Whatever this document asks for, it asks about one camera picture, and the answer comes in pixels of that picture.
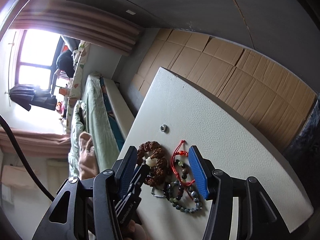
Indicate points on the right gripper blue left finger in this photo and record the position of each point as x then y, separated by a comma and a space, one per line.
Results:
124, 169

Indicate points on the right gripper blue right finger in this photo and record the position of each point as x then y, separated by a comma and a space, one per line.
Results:
202, 170

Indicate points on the person's left hand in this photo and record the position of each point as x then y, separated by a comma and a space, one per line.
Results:
135, 231

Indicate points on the pink fleece blanket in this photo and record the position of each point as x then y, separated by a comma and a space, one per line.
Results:
88, 165

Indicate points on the green bed sheet mattress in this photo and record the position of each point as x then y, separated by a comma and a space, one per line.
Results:
101, 123

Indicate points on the green floral quilt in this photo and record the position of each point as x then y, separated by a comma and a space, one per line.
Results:
78, 125

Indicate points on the pink left curtain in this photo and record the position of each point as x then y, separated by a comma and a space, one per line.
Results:
46, 145

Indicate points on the pink curtain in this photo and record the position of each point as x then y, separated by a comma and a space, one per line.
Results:
82, 23
46, 145

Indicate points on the cardboard floor sheets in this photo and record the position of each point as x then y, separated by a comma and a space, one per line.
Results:
272, 99

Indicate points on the floral window seat cushion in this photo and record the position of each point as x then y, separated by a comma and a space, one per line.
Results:
74, 86

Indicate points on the dark hanging clothes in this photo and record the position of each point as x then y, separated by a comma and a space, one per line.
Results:
28, 95

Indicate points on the black bag on sill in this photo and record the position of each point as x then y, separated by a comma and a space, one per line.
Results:
65, 63

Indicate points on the grey pillow on sill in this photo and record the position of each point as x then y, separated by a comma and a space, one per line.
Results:
71, 43

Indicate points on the pink right curtain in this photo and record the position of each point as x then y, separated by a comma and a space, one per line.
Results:
82, 23

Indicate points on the dark wardrobe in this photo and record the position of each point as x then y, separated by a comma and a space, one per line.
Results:
286, 31

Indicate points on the peach cloth on wall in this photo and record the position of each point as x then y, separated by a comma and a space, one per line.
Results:
17, 177

